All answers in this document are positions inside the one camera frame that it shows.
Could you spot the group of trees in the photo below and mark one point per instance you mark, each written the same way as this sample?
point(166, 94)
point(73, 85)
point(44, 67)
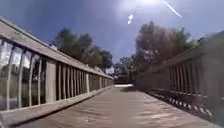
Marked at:
point(151, 43)

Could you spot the wooden bridge deck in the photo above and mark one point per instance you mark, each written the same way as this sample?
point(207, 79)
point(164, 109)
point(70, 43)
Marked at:
point(120, 110)

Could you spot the wooden bridge railing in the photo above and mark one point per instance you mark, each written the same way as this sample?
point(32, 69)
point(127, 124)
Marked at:
point(186, 75)
point(50, 71)

